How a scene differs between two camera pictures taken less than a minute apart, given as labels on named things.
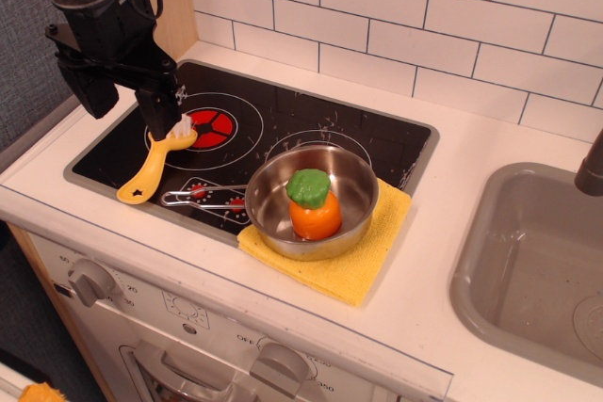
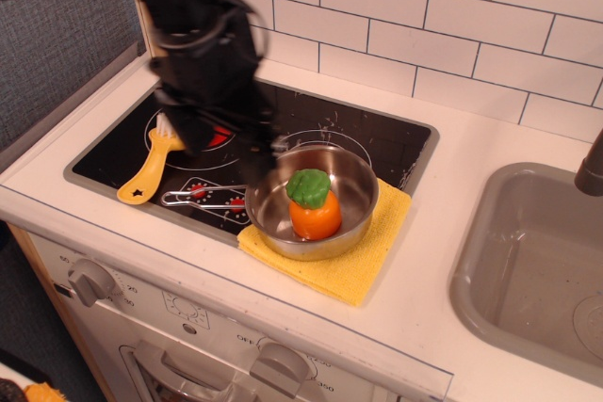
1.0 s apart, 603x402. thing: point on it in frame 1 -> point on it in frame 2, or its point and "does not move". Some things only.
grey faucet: [589, 174] does not move
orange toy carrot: [315, 215] does not move
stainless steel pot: [352, 182] does not move
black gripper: [119, 39] -> [208, 57]
